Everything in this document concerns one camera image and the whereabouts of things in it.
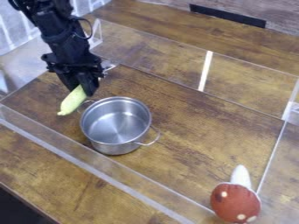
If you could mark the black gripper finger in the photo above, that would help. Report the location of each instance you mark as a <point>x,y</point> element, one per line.
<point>69,80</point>
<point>88,80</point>

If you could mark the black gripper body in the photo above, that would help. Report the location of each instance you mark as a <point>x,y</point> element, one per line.
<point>69,59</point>

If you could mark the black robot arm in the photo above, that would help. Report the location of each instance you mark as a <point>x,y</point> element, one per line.
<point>48,13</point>

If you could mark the clear acrylic triangle stand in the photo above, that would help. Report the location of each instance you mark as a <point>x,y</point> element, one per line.
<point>96,38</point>

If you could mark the stainless steel pot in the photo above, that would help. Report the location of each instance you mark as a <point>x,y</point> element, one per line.
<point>116,124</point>

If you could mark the black bar on table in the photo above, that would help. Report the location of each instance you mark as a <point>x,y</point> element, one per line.
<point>246,20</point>

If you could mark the clear acrylic front barrier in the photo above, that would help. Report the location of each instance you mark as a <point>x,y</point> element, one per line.
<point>159,196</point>

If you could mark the brown plush mushroom toy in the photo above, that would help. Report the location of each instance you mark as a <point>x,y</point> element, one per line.
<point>234,201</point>

